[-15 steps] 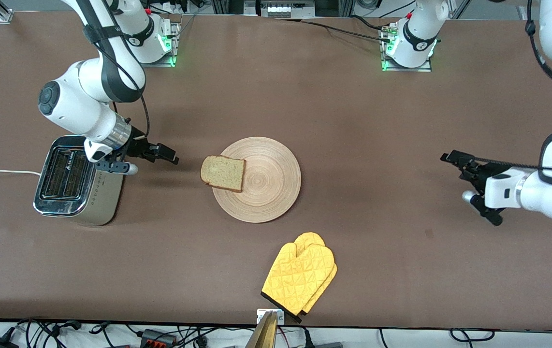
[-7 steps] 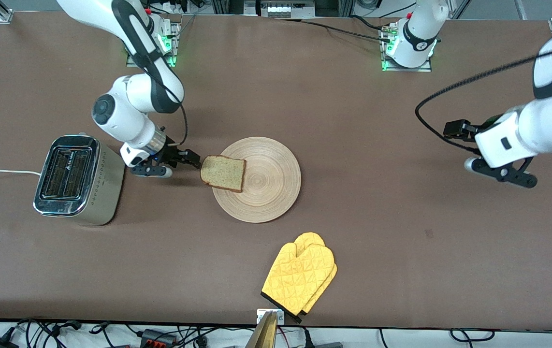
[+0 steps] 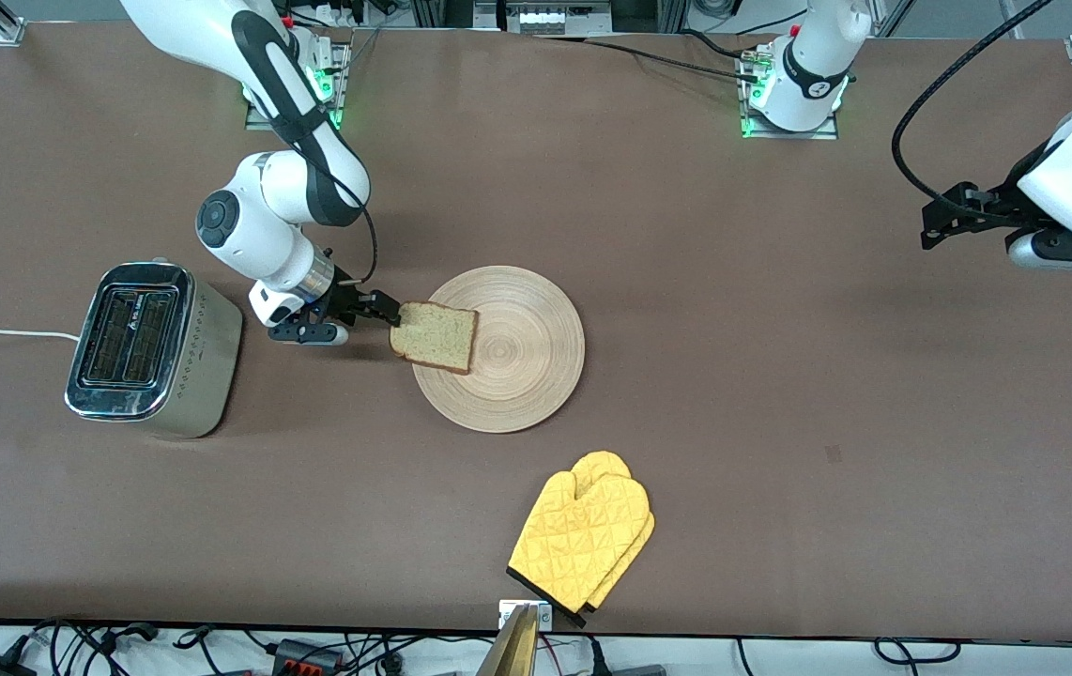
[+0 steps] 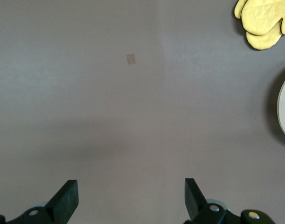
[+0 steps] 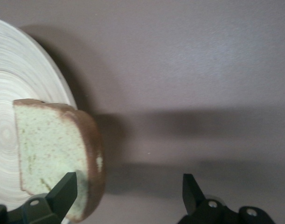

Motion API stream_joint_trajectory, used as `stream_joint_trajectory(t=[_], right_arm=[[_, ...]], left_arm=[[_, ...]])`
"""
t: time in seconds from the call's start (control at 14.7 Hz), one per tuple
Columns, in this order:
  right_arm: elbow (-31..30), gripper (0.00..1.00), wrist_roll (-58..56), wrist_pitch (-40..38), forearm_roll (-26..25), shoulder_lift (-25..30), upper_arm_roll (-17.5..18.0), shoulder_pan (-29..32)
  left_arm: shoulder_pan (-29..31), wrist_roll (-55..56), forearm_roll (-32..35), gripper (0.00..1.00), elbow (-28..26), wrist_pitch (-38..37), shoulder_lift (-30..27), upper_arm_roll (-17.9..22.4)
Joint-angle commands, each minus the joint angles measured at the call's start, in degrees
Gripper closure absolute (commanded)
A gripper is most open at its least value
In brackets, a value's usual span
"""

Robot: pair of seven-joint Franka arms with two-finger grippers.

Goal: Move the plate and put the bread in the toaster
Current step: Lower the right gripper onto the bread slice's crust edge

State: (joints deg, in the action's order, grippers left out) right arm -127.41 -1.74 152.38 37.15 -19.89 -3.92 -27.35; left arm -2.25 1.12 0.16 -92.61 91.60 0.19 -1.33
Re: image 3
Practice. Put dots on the brass camera mount pole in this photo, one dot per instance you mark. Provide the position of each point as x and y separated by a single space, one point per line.
513 652

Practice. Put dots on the white mount bracket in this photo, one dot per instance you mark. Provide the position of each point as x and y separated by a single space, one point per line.
545 615

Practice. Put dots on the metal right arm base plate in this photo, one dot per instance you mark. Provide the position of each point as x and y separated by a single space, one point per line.
342 94

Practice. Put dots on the yellow quilted oven mitt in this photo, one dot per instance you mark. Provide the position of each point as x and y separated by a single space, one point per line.
641 535
574 535

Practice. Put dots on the chrome and beige toaster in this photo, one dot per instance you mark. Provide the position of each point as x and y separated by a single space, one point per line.
151 347

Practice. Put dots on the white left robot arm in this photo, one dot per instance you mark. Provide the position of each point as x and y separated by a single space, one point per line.
808 75

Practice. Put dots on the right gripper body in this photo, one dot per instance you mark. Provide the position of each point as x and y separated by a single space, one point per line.
344 299

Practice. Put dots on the black and red connector box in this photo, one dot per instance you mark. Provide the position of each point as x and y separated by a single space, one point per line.
306 655

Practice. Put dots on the slice of brown bread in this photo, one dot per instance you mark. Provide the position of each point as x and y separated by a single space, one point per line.
437 336

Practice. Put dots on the grey electrical box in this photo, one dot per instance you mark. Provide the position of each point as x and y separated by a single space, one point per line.
555 19

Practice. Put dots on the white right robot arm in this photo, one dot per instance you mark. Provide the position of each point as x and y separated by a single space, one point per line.
254 225

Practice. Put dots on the round wooden plate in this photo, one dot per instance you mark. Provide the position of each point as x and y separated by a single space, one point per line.
517 357

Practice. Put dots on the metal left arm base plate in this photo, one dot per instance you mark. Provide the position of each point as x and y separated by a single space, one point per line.
780 135

